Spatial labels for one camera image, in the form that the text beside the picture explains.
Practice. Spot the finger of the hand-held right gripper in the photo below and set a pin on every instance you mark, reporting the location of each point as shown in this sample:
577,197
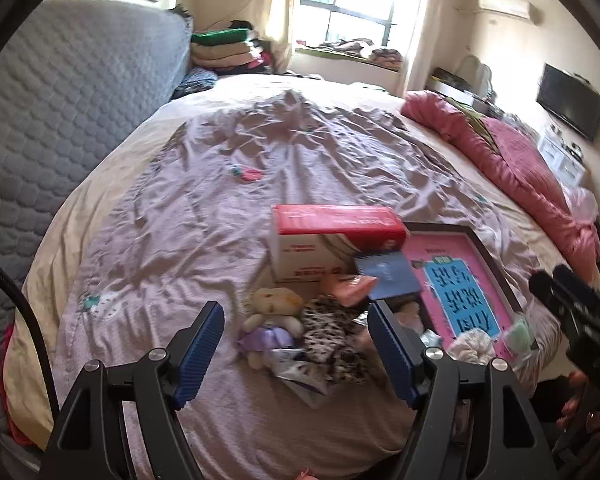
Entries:
580,290
547,290

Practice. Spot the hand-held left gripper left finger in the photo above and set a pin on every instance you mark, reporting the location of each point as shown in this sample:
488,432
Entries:
200,355

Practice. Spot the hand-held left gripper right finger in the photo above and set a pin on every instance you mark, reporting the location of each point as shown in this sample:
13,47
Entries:
390,355

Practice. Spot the leopard print scrunchie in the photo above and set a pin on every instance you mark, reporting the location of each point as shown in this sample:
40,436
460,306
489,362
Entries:
330,330

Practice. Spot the pink pouch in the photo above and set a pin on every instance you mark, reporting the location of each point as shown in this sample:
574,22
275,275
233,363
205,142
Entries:
350,289

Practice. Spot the small dark blue box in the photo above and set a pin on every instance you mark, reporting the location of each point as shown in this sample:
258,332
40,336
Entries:
387,275

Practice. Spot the pink framed picture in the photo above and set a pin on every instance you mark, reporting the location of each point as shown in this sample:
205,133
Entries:
460,280

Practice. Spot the person's right hand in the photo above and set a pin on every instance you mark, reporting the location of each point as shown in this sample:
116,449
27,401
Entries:
575,402

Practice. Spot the cream plush toy purple dress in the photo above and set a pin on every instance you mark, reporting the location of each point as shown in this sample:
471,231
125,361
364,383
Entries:
272,317

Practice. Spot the white scrunchie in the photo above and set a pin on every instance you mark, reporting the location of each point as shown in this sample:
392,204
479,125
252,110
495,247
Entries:
472,347

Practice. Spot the silver foil packet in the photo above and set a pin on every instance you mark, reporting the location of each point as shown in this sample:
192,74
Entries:
305,380

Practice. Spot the pink quilt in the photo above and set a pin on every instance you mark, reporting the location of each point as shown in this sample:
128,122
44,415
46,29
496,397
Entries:
525,175

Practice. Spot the white cabinet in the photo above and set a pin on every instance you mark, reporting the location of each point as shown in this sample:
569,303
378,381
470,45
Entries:
562,155

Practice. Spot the red and white box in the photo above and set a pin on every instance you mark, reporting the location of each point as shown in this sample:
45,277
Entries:
330,230

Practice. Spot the green cloth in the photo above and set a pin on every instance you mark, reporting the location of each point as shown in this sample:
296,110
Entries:
477,122

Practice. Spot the black flat television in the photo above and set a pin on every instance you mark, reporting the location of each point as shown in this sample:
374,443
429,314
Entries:
570,100

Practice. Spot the red cloth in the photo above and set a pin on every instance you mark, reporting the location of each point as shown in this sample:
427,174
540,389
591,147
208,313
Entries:
17,430

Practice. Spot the cream bed cover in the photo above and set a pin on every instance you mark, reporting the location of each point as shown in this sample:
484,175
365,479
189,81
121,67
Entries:
130,155

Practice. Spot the dark patterned pillow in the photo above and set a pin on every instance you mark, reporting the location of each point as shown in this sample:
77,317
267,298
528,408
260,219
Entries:
195,82

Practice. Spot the grey quilted headboard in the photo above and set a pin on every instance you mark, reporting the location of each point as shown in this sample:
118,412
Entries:
70,110

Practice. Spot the white air conditioner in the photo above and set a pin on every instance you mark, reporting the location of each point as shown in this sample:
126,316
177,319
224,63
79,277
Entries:
507,6

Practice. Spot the cream curtain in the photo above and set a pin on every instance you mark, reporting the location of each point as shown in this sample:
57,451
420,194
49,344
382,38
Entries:
280,15
430,25

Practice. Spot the clothes pile on windowsill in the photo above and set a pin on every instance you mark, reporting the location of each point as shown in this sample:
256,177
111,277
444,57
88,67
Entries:
365,51

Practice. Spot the stack of folded clothes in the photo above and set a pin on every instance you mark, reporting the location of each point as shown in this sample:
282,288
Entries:
225,50

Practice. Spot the window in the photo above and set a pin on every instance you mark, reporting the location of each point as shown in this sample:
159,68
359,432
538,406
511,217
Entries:
360,5

